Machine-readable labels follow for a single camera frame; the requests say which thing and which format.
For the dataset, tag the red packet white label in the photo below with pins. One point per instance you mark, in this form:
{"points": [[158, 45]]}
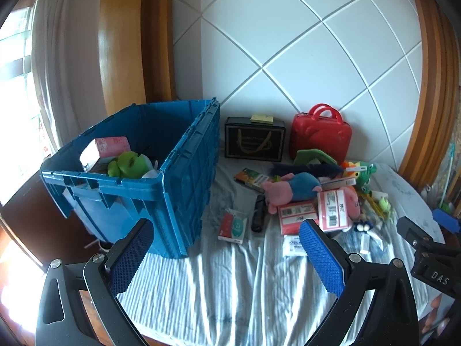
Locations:
{"points": [[288, 223]]}

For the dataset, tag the window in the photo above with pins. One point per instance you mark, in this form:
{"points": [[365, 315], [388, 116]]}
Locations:
{"points": [[14, 43]]}

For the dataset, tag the blue plastic crate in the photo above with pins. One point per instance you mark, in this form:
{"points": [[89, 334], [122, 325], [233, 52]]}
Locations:
{"points": [[180, 187]]}

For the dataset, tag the pink package white label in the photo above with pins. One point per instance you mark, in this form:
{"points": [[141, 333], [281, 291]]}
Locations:
{"points": [[333, 209]]}

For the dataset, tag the green orange carton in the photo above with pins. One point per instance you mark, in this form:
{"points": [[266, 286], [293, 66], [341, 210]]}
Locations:
{"points": [[252, 178]]}

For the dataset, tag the white plush toy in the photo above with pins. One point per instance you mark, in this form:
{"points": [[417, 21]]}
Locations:
{"points": [[151, 173]]}

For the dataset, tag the white curtain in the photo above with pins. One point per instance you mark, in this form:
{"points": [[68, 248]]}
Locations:
{"points": [[61, 61]]}

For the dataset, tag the blue dressed small doll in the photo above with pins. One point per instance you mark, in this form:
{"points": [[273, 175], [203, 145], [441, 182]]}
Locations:
{"points": [[362, 225]]}

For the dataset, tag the dark green frog plush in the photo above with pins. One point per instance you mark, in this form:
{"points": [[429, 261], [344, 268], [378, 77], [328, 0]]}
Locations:
{"points": [[363, 174]]}

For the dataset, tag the white medicine box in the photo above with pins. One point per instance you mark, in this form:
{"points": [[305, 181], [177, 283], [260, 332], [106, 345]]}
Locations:
{"points": [[364, 244]]}

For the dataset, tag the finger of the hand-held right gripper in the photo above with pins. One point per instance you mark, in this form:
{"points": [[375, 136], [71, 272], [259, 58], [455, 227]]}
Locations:
{"points": [[414, 232], [446, 219]]}

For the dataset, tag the dark blue fuzzy plush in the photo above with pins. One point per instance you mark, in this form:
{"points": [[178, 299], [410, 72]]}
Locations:
{"points": [[309, 169]]}

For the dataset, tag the pink green tissue pack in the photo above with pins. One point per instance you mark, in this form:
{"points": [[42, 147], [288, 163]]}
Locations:
{"points": [[233, 227]]}

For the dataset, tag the pink floral tissue pack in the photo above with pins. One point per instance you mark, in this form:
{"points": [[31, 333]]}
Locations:
{"points": [[108, 146]]}

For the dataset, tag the yellow sticky notes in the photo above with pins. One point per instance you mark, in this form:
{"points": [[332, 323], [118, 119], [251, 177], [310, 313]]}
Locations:
{"points": [[262, 118]]}

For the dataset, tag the pink and blue plush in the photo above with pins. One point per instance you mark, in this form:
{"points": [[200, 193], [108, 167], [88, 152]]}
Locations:
{"points": [[302, 183]]}

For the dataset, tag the person's right hand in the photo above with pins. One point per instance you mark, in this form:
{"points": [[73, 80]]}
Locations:
{"points": [[439, 317]]}

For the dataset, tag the light green plush toy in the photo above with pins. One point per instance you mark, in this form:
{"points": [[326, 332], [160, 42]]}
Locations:
{"points": [[384, 204]]}

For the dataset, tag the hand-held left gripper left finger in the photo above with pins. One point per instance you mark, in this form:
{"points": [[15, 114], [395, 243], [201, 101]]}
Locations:
{"points": [[129, 259]]}

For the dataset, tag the green foam piece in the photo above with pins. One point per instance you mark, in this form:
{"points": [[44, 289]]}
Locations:
{"points": [[306, 155]]}

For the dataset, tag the bright green plush toy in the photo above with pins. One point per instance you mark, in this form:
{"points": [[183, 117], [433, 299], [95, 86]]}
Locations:
{"points": [[129, 164]]}

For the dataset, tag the red plastic case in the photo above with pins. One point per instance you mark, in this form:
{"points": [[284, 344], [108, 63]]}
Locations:
{"points": [[317, 137]]}

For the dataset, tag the pink plush toy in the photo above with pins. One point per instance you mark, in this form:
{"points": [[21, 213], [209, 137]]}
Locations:
{"points": [[353, 198]]}

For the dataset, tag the white red small box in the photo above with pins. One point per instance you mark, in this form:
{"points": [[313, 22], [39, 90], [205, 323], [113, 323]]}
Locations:
{"points": [[338, 182]]}

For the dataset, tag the light blue bed sheet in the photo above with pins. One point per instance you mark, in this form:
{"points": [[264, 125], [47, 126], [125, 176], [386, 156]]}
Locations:
{"points": [[234, 295]]}

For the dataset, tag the white flat packet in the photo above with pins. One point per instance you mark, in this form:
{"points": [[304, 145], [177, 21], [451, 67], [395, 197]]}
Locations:
{"points": [[293, 245]]}

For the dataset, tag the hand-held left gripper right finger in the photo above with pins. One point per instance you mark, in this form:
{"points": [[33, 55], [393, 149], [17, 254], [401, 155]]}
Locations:
{"points": [[320, 259]]}

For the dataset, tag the black gift bag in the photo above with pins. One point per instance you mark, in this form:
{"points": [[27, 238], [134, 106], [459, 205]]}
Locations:
{"points": [[245, 140]]}

